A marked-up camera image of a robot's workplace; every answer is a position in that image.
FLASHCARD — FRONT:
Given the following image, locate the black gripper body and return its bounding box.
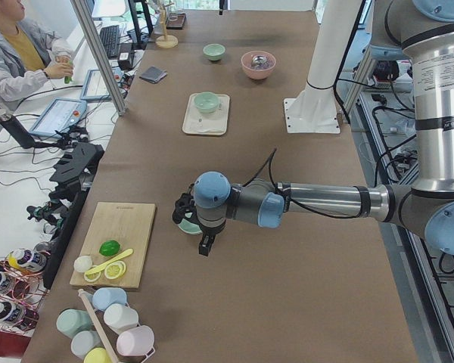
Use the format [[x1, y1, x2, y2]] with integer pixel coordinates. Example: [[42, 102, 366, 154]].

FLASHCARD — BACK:
[[172, 184, 197, 225]]

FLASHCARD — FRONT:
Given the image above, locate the green bowl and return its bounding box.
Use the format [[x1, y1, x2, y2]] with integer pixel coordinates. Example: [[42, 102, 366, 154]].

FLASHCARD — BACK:
[[203, 43, 226, 62], [178, 219, 202, 235], [194, 92, 220, 113]]

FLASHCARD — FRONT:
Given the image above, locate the wooden cutting board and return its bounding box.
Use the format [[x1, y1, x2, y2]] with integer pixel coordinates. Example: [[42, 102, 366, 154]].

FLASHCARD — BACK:
[[70, 202, 156, 290]]

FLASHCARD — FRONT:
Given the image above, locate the yellow plastic knife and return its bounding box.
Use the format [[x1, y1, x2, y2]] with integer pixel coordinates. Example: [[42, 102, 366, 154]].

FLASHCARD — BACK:
[[85, 248, 134, 275]]

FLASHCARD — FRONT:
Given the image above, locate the green lime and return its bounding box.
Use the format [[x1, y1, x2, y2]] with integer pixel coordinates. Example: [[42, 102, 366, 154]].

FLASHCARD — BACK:
[[99, 240, 121, 256]]

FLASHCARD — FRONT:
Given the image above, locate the lemon slice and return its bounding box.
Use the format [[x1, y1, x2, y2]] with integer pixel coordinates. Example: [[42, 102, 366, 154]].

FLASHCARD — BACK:
[[83, 271, 101, 283], [104, 260, 126, 280]]

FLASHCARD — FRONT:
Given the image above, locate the cream rabbit tray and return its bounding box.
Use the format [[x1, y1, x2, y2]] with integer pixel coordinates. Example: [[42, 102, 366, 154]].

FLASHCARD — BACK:
[[182, 93, 230, 136]]

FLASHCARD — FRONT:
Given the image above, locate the green bowl on tray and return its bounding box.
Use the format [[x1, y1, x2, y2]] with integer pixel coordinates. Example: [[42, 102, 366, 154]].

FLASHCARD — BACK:
[[194, 92, 220, 113]]

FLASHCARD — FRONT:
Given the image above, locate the white cup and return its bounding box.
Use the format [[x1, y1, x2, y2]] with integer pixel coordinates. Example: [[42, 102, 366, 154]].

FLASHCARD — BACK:
[[103, 303, 139, 334]]

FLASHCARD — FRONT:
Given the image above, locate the white garlic bulb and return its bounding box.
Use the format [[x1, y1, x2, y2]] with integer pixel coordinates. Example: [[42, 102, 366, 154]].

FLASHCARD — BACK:
[[73, 255, 93, 273]]

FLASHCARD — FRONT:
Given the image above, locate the black tool stand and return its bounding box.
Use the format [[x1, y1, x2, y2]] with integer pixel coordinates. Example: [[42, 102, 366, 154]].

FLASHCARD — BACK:
[[26, 142, 104, 228]]

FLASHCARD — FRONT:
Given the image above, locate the blue cup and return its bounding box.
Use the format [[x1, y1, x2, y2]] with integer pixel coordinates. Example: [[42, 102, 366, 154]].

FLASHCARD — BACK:
[[92, 287, 128, 311]]

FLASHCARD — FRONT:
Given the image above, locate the pink cup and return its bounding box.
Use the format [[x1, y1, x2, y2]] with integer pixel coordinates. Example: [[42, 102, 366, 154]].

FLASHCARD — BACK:
[[117, 325, 155, 356]]

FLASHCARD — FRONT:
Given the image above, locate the grey folded cloth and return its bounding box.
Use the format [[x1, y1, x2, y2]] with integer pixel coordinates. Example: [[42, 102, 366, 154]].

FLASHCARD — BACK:
[[139, 66, 168, 84]]

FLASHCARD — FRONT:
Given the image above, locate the teach pendant tablet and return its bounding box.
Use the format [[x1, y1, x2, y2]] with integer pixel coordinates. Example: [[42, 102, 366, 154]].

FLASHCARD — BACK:
[[29, 98, 87, 138], [80, 69, 110, 101]]

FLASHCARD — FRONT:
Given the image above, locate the yellow cup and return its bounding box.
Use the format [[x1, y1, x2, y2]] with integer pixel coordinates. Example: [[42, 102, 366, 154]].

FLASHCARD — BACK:
[[83, 347, 112, 363]]

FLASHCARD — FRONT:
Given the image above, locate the grey cup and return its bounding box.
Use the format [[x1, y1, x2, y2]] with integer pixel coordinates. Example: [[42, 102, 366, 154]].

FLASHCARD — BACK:
[[70, 330, 102, 359]]

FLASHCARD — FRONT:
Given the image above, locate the green cup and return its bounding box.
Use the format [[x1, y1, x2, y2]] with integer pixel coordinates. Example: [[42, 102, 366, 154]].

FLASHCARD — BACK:
[[56, 309, 93, 339]]

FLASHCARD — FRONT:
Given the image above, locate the pink bowl with ice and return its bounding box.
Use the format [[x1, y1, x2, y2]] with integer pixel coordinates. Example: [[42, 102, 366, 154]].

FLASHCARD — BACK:
[[241, 51, 277, 80]]

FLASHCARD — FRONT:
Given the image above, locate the metal scoop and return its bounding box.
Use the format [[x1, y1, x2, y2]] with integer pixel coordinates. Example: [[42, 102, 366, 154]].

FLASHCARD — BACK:
[[250, 54, 269, 69]]

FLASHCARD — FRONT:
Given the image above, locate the wooden mug tree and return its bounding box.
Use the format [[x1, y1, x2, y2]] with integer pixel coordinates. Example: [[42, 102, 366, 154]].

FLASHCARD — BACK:
[[153, 1, 178, 48]]

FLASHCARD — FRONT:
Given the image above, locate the black tray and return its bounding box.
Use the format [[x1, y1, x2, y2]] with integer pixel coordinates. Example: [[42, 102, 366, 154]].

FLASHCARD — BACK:
[[166, 13, 186, 29]]

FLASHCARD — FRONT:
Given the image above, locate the black keyboard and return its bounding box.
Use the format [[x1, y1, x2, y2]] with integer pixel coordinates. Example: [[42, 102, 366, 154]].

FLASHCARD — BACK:
[[99, 25, 120, 59]]

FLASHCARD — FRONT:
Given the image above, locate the seated person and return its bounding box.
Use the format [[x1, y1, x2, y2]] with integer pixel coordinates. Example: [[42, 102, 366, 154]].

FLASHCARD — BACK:
[[0, 1, 73, 110]]

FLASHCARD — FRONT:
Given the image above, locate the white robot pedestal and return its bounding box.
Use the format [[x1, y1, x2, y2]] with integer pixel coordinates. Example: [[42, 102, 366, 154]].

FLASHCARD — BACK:
[[284, 0, 365, 134]]

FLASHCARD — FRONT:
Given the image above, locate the aluminium frame post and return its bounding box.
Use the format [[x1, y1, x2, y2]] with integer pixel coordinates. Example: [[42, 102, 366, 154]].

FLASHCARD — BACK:
[[70, 0, 126, 116]]

